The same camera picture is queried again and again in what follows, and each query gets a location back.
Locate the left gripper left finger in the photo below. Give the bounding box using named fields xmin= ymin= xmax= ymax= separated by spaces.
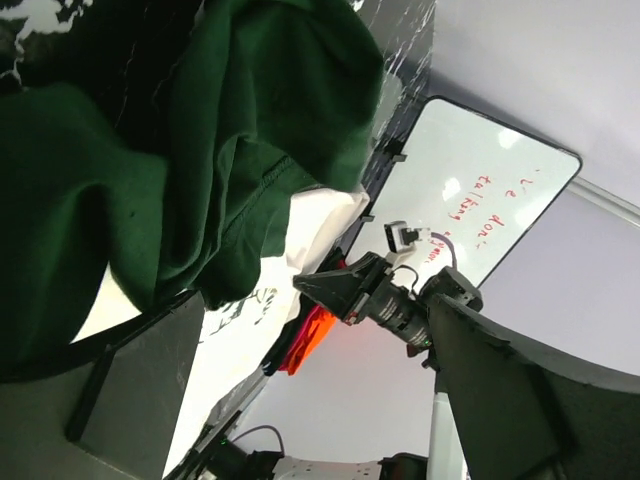
xmin=1 ymin=291 xmax=204 ymax=479

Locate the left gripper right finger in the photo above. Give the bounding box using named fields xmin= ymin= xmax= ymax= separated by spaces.
xmin=429 ymin=295 xmax=639 ymax=479

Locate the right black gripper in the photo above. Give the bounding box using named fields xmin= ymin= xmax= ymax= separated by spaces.
xmin=293 ymin=252 xmax=432 ymax=357

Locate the white and green t-shirt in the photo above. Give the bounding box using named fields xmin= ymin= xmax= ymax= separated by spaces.
xmin=1 ymin=1 xmax=384 ymax=479

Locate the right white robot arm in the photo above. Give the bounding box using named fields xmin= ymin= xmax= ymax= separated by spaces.
xmin=194 ymin=252 xmax=482 ymax=479

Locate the folded orange t-shirt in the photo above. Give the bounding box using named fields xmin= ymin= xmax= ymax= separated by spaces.
xmin=278 ymin=306 xmax=337 ymax=376

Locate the white dry-erase board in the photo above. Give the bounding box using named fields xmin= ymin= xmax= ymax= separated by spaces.
xmin=348 ymin=98 xmax=582 ymax=286

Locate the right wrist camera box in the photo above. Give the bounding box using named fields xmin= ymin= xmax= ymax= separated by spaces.
xmin=384 ymin=221 xmax=431 ymax=254

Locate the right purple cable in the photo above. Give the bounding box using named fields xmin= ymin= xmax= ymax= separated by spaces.
xmin=227 ymin=230 xmax=459 ymax=451

